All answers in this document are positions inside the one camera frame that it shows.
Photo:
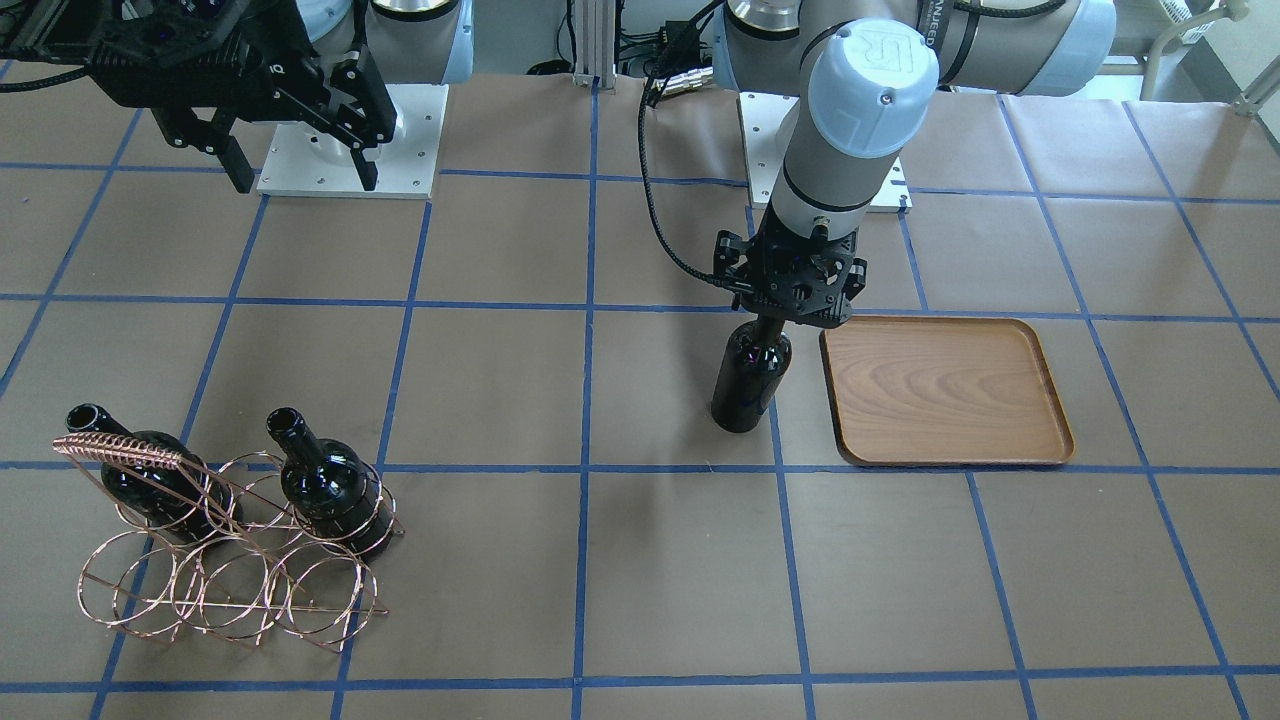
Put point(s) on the aluminium frame post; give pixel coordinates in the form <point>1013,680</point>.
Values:
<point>594,34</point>

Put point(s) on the dark wine bottle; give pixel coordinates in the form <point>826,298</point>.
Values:
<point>183,502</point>
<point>333,492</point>

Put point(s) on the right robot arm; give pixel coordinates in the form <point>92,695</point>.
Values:
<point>422,49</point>

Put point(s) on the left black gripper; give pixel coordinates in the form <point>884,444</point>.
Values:
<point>729,267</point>

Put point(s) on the copper wire bottle basket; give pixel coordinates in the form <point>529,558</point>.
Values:
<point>265,575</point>

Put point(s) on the dark wine bottle outer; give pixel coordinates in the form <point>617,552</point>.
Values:
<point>183,502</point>

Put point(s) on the dark wine bottle middle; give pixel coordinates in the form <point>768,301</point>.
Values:
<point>333,492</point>

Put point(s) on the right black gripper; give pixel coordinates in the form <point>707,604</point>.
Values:
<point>283,50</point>

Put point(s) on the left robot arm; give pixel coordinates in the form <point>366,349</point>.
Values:
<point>863,74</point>

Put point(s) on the wooden tray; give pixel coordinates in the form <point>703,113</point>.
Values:
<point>943,391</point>

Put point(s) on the dark wine bottle carried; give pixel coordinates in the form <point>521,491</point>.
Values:
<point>756,356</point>

